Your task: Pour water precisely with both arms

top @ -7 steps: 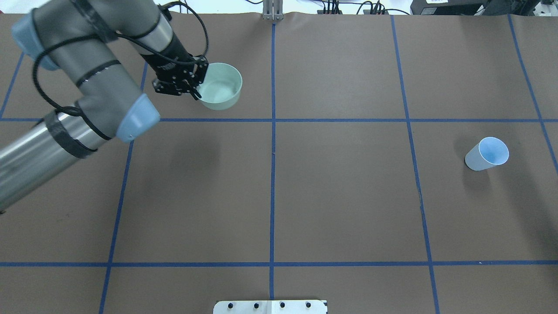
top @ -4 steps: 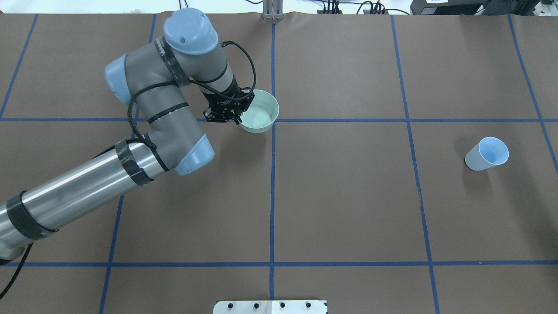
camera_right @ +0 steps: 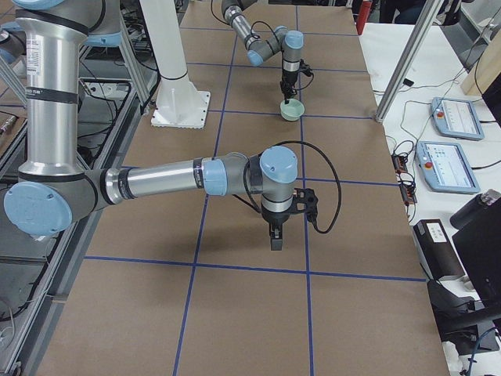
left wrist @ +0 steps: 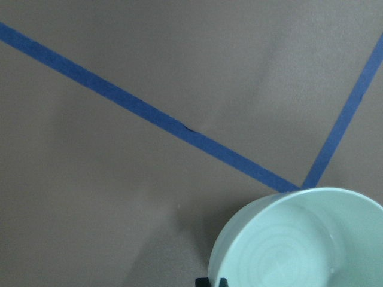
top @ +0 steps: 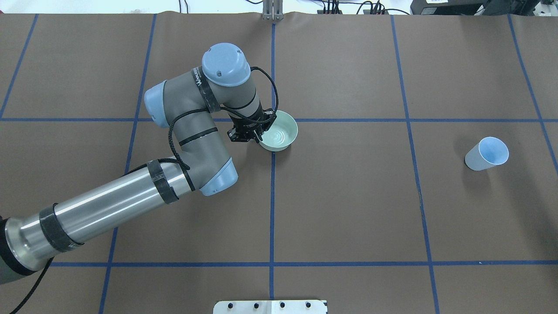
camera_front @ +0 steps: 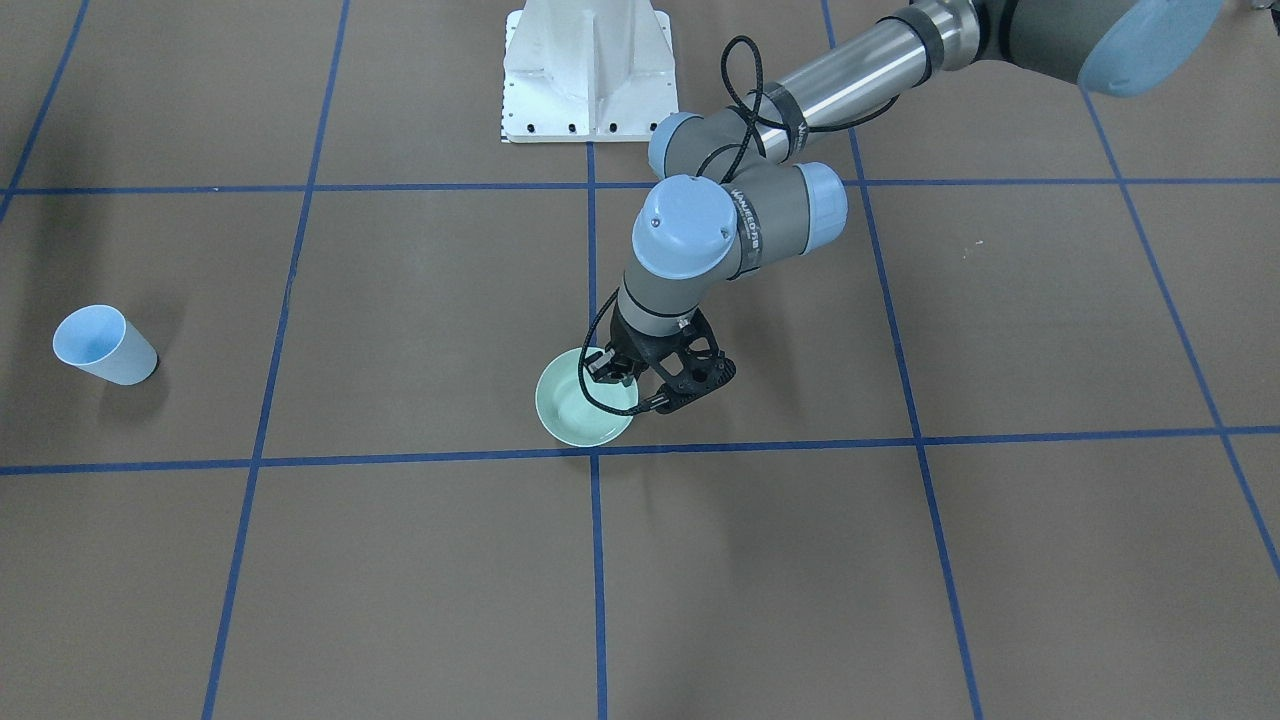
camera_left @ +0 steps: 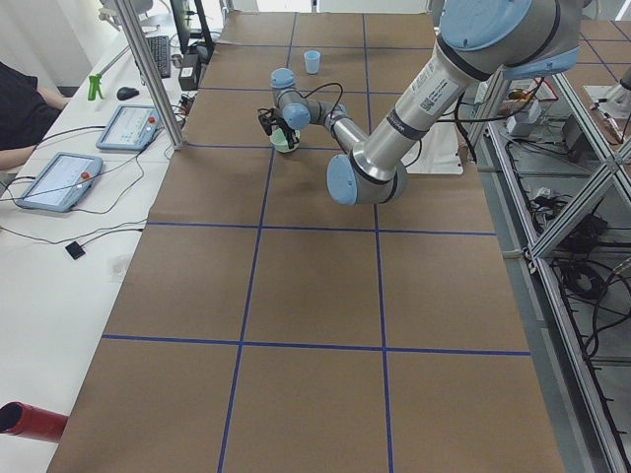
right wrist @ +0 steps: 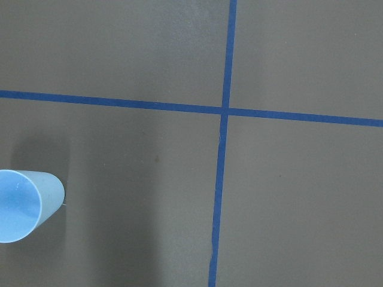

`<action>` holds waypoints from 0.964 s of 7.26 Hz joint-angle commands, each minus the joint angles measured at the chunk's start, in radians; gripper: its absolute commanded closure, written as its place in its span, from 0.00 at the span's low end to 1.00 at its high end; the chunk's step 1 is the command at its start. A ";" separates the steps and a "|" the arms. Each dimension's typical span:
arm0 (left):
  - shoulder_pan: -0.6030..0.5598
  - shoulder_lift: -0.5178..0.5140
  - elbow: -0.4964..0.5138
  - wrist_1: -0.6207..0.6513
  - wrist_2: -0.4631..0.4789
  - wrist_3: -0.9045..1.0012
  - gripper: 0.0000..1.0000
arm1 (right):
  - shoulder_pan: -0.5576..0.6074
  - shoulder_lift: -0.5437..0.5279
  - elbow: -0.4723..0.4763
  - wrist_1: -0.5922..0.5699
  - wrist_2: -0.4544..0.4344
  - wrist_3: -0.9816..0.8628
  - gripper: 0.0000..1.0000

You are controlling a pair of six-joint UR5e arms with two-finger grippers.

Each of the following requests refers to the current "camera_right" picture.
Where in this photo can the black water bottle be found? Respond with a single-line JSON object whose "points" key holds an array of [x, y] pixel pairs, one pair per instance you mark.
{"points": [[473, 208]]}

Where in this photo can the pale green ceramic bowl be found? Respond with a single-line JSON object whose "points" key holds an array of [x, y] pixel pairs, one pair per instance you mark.
{"points": [[291, 109]]}

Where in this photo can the blue teach pendant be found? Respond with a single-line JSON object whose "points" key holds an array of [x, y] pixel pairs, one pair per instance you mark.
{"points": [[445, 168], [456, 118]]}

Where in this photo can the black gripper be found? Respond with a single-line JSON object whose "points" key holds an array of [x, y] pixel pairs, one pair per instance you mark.
{"points": [[289, 75], [275, 216]]}

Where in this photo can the small black square device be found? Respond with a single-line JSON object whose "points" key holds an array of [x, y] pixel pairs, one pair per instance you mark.
{"points": [[408, 82]]}

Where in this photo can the brown paper table cover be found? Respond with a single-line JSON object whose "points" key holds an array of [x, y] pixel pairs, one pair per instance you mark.
{"points": [[185, 284]]}

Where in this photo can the near blue teach pendant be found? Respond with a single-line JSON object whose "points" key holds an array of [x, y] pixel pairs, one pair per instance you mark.
{"points": [[445, 168]]}

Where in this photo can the black monitor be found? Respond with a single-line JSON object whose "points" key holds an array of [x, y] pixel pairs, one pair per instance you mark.
{"points": [[478, 246]]}

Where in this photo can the red cylinder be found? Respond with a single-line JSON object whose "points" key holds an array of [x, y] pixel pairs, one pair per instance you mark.
{"points": [[363, 15]]}

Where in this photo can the black power adapter box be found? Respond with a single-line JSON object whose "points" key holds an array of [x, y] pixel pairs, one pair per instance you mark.
{"points": [[437, 254]]}

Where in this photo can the white central pedestal column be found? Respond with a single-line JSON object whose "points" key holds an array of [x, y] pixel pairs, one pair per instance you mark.
{"points": [[178, 104]]}

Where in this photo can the aluminium frame post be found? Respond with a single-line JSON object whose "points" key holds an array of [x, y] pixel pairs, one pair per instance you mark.
{"points": [[419, 33]]}

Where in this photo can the far blue teach pendant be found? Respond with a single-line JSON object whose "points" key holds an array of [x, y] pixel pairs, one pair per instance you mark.
{"points": [[456, 118]]}

